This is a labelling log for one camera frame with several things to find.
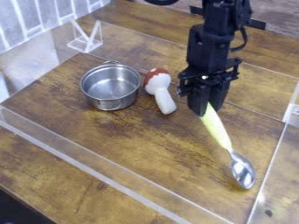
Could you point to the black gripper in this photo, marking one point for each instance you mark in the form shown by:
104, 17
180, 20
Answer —
211, 69

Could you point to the green handled metal spoon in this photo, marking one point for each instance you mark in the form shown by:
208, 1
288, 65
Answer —
241, 168

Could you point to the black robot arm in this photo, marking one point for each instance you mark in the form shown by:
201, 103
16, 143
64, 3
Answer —
227, 16

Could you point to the red white toy mushroom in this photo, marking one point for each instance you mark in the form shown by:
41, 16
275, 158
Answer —
156, 83

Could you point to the small steel pot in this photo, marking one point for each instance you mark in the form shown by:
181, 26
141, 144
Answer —
111, 85

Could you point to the clear acrylic stand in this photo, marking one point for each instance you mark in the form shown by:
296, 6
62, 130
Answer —
85, 43

